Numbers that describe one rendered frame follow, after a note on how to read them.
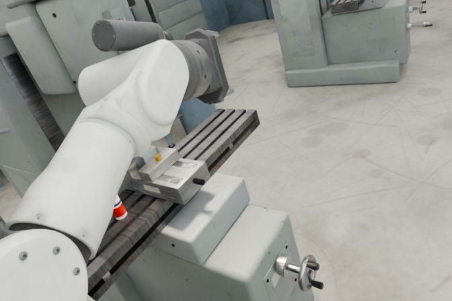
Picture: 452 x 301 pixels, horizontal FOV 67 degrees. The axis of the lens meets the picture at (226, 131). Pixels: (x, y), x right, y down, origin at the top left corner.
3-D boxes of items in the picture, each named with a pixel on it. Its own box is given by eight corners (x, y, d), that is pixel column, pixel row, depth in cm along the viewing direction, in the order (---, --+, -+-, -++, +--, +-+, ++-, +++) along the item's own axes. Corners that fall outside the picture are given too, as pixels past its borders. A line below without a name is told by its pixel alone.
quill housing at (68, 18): (161, 74, 115) (122, -27, 101) (114, 102, 101) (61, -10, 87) (125, 76, 126) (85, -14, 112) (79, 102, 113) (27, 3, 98)
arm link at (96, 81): (208, 95, 47) (162, 111, 37) (146, 112, 51) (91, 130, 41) (184, 12, 45) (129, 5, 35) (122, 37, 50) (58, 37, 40)
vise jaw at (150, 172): (180, 157, 125) (177, 148, 124) (153, 183, 116) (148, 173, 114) (169, 156, 129) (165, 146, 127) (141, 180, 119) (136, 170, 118)
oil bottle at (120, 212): (130, 213, 116) (116, 187, 112) (121, 221, 114) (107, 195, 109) (122, 210, 119) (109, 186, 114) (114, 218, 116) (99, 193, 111)
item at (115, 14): (148, 75, 106) (120, 6, 96) (138, 80, 103) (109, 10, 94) (139, 76, 108) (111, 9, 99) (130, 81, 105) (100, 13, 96)
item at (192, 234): (252, 199, 136) (244, 175, 131) (201, 268, 113) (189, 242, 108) (165, 181, 166) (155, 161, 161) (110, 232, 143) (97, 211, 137)
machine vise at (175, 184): (211, 177, 121) (202, 152, 116) (184, 205, 112) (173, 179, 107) (146, 164, 143) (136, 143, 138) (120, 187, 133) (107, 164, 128)
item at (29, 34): (126, 66, 126) (94, -7, 115) (70, 96, 110) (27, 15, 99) (96, 68, 138) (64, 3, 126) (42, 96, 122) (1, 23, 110)
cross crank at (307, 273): (329, 274, 116) (324, 250, 111) (317, 304, 108) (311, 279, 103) (286, 261, 125) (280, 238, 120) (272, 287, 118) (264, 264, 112)
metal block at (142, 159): (161, 161, 126) (155, 148, 123) (149, 170, 122) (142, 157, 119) (151, 159, 129) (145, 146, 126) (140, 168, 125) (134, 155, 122)
